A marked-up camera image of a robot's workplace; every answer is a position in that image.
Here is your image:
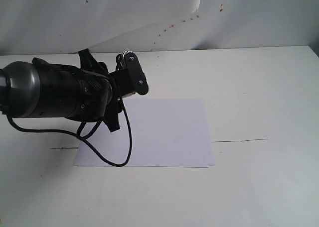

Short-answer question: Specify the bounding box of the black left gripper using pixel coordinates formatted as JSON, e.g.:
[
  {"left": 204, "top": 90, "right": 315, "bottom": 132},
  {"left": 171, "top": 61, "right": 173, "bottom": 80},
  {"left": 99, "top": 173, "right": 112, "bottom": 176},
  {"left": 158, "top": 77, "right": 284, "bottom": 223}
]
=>
[{"left": 74, "top": 48, "right": 123, "bottom": 132}]

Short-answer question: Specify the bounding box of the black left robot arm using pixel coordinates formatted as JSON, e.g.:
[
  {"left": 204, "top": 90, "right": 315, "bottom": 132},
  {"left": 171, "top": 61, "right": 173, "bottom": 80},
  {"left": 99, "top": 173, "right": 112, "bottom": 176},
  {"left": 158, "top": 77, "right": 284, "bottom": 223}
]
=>
[{"left": 0, "top": 58, "right": 120, "bottom": 132}]

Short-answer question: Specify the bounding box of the white backdrop paper sheet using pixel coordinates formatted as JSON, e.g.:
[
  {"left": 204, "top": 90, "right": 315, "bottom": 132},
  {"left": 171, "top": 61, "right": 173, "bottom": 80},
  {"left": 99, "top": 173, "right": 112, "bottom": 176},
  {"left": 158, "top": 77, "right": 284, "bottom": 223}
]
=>
[{"left": 0, "top": 0, "right": 319, "bottom": 55}]

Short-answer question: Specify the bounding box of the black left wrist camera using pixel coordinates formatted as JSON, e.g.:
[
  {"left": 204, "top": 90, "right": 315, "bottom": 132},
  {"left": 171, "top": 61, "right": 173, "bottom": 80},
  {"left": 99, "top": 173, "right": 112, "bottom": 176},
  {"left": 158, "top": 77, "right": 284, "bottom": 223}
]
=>
[{"left": 110, "top": 51, "right": 149, "bottom": 97}]

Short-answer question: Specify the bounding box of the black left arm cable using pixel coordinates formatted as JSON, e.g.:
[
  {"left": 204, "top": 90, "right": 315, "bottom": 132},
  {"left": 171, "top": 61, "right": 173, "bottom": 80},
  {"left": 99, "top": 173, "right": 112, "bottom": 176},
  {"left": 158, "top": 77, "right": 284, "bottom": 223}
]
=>
[{"left": 4, "top": 95, "right": 133, "bottom": 167}]

